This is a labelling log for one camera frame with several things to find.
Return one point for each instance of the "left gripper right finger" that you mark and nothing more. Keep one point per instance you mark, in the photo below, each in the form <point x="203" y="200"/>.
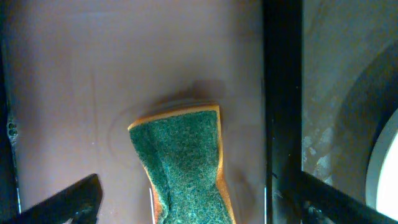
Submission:
<point x="337" y="206"/>

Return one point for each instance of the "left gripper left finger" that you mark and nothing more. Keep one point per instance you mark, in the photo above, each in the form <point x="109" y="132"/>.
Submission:
<point x="79" y="203"/>

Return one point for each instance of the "white plate front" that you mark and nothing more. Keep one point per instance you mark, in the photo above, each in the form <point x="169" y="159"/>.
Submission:
<point x="381" y="176"/>

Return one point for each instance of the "orange green scrub sponge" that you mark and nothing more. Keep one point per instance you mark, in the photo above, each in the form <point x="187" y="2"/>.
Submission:
<point x="181" y="151"/>

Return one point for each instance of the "small reddish brown tray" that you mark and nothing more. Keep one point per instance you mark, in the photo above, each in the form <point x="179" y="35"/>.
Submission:
<point x="78" y="73"/>

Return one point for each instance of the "large dark brown tray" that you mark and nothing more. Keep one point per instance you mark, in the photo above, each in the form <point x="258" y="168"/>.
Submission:
<point x="349" y="87"/>

